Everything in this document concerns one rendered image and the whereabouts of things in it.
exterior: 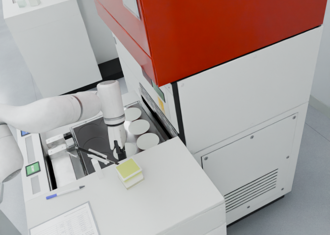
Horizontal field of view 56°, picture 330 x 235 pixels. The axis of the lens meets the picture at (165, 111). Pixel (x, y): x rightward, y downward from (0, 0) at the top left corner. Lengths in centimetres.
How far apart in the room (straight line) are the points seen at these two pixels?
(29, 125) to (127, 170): 39
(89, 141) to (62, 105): 57
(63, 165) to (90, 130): 21
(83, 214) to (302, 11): 108
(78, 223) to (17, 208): 155
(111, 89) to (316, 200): 160
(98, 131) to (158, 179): 48
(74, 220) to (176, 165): 40
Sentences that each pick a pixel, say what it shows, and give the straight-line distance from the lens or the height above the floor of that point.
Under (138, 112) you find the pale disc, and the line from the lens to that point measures 152.
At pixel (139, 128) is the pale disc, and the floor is 90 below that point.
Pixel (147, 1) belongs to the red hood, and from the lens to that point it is 96.
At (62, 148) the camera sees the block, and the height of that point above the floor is 91.
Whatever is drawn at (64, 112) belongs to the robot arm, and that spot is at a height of 134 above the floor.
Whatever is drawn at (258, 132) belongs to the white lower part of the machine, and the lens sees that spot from 156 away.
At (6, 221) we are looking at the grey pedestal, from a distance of 175.
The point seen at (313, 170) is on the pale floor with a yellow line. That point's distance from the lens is 245.
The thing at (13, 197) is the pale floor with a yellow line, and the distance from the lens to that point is 273.
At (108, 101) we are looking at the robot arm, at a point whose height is 117.
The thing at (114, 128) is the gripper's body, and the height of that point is 107.
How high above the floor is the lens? 185
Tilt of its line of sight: 40 degrees down
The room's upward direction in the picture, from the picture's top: 11 degrees counter-clockwise
